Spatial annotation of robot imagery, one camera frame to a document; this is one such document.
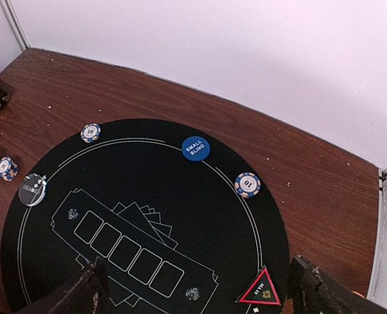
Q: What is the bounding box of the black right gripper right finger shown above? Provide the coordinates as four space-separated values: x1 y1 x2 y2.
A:
287 255 387 314

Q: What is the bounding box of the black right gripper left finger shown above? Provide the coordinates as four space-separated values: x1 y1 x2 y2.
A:
19 258 107 313

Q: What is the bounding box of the red triangular all-in marker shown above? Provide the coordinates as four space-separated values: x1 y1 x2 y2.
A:
235 266 282 305

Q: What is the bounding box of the clear acrylic dealer button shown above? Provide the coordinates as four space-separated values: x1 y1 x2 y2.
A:
18 173 47 207

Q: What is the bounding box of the blue cream 10 chip stack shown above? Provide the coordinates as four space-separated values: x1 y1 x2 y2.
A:
0 156 18 181

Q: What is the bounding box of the blue small blind button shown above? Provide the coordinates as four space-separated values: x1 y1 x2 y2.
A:
181 136 211 162

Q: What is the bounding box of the round black poker mat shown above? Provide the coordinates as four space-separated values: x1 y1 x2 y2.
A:
1 119 289 313

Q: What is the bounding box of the aluminium frame post right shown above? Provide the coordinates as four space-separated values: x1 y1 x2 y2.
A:
366 158 387 298

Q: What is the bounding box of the aluminium frame post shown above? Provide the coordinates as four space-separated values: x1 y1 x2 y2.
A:
0 0 31 51
366 158 387 298

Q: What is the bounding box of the aluminium frame post left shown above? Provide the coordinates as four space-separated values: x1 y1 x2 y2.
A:
0 0 31 51

